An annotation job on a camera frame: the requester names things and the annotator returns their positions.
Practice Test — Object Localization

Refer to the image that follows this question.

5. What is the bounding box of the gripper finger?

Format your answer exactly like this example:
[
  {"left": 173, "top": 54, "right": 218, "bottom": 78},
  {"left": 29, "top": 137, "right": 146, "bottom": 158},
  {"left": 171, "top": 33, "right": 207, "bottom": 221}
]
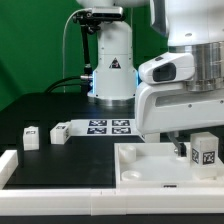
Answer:
[{"left": 167, "top": 132, "right": 187, "bottom": 157}]

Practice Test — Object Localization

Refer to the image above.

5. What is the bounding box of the white sheet with tags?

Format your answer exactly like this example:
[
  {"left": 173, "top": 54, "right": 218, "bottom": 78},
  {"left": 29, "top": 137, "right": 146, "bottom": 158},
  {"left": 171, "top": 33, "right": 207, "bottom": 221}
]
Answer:
[{"left": 71, "top": 119, "right": 139, "bottom": 136}]

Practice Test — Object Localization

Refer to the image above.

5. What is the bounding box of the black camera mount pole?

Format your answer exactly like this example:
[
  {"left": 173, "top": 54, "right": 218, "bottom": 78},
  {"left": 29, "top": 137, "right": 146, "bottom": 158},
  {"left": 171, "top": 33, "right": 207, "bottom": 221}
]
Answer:
[{"left": 73, "top": 11, "right": 100, "bottom": 76}]

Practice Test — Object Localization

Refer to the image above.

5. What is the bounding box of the white U-shaped obstacle fence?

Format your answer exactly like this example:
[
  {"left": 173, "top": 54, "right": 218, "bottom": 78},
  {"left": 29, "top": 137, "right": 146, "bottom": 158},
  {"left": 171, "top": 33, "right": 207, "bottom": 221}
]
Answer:
[{"left": 0, "top": 150, "right": 224, "bottom": 216}]

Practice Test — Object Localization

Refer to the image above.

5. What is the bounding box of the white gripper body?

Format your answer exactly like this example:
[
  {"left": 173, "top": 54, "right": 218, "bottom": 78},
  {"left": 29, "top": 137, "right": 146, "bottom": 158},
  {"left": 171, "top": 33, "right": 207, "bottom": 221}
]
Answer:
[{"left": 135, "top": 82, "right": 224, "bottom": 134}]

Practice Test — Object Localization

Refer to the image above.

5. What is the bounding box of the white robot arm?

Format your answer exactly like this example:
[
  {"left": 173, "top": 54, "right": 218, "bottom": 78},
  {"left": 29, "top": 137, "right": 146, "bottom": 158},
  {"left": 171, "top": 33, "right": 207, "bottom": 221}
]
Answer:
[{"left": 77, "top": 0, "right": 224, "bottom": 134}]

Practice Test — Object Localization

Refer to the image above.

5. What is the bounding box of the white cable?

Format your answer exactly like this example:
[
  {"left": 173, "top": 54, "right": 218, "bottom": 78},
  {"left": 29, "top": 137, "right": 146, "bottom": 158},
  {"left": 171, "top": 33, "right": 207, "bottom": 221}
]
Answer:
[{"left": 62, "top": 8, "right": 88, "bottom": 94}]

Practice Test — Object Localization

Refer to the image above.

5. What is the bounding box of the white square tabletop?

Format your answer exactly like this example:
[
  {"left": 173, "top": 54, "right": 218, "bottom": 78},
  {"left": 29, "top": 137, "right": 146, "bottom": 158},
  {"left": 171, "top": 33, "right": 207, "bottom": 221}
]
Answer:
[{"left": 114, "top": 143, "right": 224, "bottom": 188}]

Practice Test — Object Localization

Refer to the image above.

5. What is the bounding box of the green backdrop curtain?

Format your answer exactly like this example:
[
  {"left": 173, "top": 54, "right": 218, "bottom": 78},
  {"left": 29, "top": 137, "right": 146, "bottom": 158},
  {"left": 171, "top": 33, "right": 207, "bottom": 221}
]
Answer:
[{"left": 0, "top": 0, "right": 169, "bottom": 111}]

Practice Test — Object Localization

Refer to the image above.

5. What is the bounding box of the black cable bundle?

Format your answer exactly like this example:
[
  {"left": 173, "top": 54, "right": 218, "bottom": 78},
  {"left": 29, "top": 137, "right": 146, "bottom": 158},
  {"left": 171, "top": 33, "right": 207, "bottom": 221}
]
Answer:
[{"left": 43, "top": 76, "right": 93, "bottom": 94}]

